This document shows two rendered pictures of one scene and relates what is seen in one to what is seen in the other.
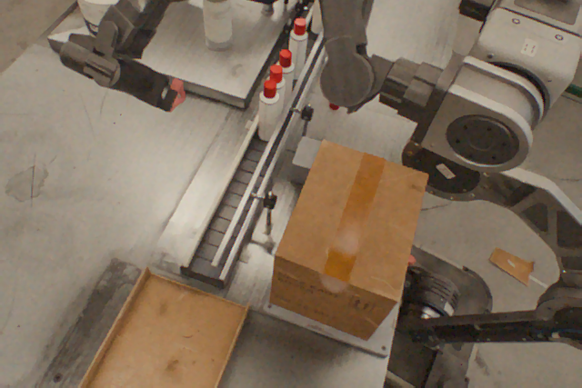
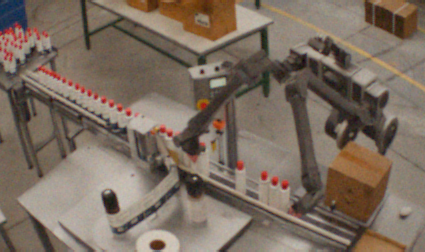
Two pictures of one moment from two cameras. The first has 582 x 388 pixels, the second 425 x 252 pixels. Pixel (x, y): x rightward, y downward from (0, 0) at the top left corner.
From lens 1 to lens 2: 2.16 m
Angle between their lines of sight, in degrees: 44
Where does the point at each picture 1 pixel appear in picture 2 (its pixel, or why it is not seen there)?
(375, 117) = (276, 171)
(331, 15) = (348, 109)
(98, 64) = (318, 196)
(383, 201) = (359, 155)
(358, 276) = (384, 167)
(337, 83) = (365, 119)
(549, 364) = not seen: hidden behind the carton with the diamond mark
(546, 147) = not seen: hidden behind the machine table
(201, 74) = (226, 233)
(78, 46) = (307, 201)
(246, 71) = (230, 213)
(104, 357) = not seen: outside the picture
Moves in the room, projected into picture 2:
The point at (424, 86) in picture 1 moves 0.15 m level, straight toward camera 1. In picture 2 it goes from (372, 101) to (395, 114)
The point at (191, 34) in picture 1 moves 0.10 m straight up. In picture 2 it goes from (187, 232) to (185, 219)
